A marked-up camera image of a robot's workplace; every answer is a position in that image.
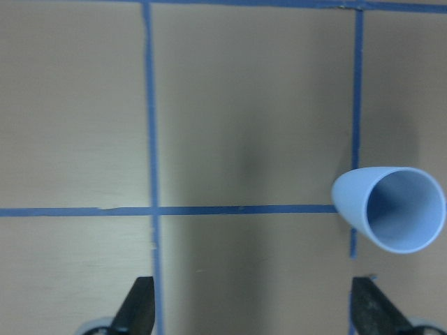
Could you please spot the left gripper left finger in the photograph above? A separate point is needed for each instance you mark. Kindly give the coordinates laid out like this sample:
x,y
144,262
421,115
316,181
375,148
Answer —
x,y
137,313

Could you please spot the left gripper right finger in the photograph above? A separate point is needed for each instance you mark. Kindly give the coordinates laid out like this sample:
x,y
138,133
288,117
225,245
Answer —
x,y
372,312

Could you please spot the light blue cup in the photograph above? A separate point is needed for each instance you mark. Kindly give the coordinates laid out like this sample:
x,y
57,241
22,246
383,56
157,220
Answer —
x,y
400,209

